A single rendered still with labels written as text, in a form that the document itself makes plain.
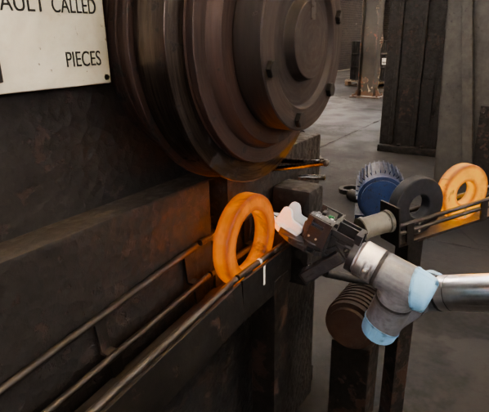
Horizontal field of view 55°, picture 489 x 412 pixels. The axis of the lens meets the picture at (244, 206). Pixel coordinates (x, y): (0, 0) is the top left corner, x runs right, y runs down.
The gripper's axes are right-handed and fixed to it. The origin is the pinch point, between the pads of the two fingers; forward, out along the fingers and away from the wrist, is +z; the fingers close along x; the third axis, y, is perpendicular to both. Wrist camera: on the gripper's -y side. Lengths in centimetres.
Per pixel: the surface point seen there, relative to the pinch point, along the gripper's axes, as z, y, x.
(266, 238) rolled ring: -3.0, -0.6, 6.7
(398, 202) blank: -18.5, 3.6, -30.9
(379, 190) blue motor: 15, -57, -185
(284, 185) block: 2.8, 4.4, -8.2
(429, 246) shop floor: -25, -71, -176
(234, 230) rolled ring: -1.5, 5.5, 19.1
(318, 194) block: -4.4, 4.7, -11.4
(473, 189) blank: -32, 8, -52
